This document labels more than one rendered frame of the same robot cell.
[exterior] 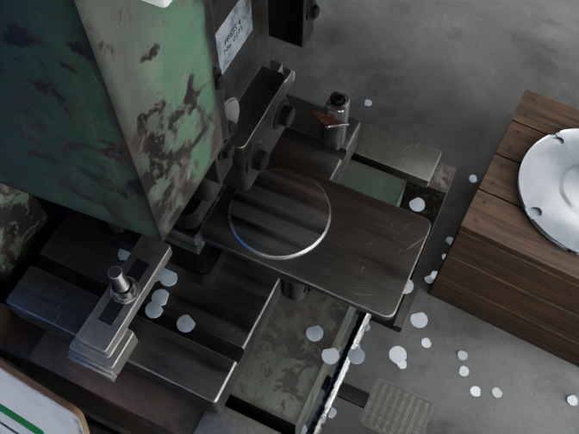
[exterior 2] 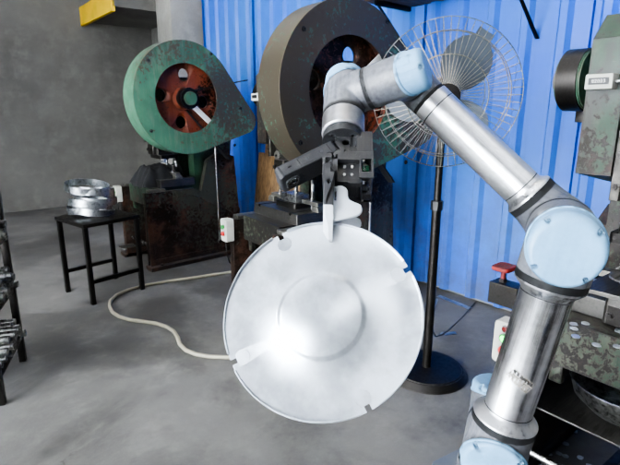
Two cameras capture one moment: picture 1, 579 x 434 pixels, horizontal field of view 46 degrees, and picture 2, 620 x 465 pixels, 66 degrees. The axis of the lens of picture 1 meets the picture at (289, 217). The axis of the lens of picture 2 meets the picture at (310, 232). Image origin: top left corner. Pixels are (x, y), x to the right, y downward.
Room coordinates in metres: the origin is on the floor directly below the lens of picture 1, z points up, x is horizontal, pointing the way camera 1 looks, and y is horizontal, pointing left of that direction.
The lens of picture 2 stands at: (0.14, -1.53, 1.24)
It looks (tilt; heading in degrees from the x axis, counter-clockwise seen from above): 14 degrees down; 116
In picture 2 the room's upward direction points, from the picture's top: straight up
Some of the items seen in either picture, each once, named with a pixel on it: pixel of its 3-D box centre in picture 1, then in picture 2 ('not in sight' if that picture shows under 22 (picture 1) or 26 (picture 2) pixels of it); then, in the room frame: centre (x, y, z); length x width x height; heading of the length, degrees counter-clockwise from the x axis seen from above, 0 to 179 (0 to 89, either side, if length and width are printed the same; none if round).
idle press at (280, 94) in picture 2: not in sight; (344, 173); (-0.96, 1.19, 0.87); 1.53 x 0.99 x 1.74; 63
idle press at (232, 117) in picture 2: not in sight; (201, 154); (-2.59, 1.89, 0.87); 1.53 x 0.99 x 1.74; 68
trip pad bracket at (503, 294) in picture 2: not in sight; (505, 308); (0.07, 0.05, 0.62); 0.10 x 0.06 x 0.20; 155
